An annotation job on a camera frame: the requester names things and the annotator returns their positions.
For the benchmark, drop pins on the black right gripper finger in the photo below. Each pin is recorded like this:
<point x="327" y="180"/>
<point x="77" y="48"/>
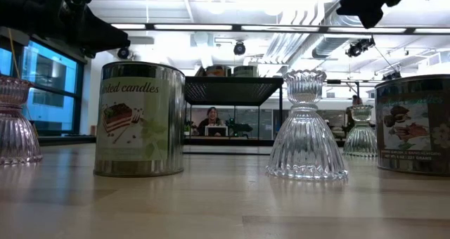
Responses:
<point x="351" y="3"/>
<point x="371" y="15"/>

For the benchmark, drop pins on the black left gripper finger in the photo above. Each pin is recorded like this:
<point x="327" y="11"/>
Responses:
<point x="102" y="47"/>
<point x="100" y="30"/>

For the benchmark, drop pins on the candle tin with cake label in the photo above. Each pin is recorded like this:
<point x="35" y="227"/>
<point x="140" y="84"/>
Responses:
<point x="140" y="126"/>

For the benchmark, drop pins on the candle tin with floral label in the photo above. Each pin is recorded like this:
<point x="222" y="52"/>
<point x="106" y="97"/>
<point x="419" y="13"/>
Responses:
<point x="411" y="126"/>

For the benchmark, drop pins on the green-tinted glass candlestick holder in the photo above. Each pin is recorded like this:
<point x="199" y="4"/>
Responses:
<point x="361" y="140"/>

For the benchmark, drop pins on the clear glass candlestick holder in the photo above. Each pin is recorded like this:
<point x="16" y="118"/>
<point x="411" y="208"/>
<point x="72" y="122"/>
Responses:
<point x="306" y="140"/>

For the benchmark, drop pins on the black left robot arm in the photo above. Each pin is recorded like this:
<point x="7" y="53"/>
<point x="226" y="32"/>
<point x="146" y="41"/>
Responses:
<point x="10" y="3"/>

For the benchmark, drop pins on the black ceiling spotlight cluster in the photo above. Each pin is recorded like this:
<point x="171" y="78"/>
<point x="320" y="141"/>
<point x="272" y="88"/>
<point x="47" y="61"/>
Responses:
<point x="360" y="46"/>

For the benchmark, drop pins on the wooden crate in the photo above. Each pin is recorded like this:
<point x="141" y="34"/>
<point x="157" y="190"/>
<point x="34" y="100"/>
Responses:
<point x="93" y="130"/>

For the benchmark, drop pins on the person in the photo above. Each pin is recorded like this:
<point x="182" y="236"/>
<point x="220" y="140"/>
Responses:
<point x="212" y="114"/>
<point x="355" y="100"/>

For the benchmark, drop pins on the small green background plant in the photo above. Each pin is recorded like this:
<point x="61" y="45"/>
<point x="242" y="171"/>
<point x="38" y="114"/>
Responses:
<point x="187" y="129"/>

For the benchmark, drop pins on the pink glass candlestick holder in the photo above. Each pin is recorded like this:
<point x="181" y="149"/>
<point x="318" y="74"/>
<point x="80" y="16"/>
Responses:
<point x="15" y="137"/>

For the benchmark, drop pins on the black perforated metal rack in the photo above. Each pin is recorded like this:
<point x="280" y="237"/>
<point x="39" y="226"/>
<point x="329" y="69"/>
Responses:
<point x="228" y="91"/>

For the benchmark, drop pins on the white laptop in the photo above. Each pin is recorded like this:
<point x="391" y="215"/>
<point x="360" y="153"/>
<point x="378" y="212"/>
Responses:
<point x="216" y="131"/>

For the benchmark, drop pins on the black aluminium table frame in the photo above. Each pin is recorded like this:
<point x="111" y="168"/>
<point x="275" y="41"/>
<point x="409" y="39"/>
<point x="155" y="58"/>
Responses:
<point x="228" y="141"/>

